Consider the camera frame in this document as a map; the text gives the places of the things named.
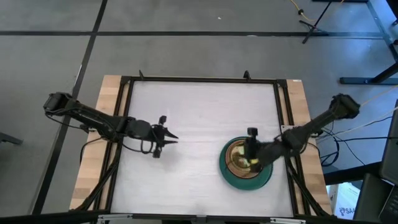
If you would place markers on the black frame beam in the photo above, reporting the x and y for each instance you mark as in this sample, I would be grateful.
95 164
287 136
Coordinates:
46 217

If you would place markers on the grey furniture leg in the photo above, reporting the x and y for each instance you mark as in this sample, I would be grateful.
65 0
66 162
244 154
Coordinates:
9 138

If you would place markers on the black equipment cabinet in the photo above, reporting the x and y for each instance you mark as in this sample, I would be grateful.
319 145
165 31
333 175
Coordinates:
388 155

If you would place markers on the white bracket plate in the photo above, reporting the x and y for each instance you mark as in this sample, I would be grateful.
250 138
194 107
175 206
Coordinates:
286 128

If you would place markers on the white table mat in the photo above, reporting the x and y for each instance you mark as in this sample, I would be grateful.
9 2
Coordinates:
199 109

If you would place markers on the white printed box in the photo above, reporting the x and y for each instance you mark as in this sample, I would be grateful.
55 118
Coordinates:
346 199

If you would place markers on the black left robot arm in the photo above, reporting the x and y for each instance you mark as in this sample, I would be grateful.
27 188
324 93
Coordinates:
90 116

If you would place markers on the black tripod stand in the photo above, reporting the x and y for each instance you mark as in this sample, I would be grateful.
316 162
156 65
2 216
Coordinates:
311 27

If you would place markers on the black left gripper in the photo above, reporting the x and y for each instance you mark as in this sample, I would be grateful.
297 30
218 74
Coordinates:
158 133

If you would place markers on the black floor beam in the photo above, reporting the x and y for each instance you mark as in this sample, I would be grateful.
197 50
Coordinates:
348 175

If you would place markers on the white table tag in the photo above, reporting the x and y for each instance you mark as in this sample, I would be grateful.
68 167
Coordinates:
297 80

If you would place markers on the black metal table frame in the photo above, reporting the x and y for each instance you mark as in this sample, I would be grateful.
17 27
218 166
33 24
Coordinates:
202 79

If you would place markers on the silver metal bracket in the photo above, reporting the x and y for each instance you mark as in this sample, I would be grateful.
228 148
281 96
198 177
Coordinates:
287 221
115 216

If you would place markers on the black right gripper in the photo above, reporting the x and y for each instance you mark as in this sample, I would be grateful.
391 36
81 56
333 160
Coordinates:
252 149

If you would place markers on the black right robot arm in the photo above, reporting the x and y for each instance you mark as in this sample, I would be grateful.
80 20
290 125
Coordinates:
298 137

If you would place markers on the black desk leg frame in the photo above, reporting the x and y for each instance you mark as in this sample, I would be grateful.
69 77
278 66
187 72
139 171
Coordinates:
367 81

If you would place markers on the large blue plastic plate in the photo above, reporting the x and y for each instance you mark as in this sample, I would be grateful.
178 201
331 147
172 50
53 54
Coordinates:
248 188

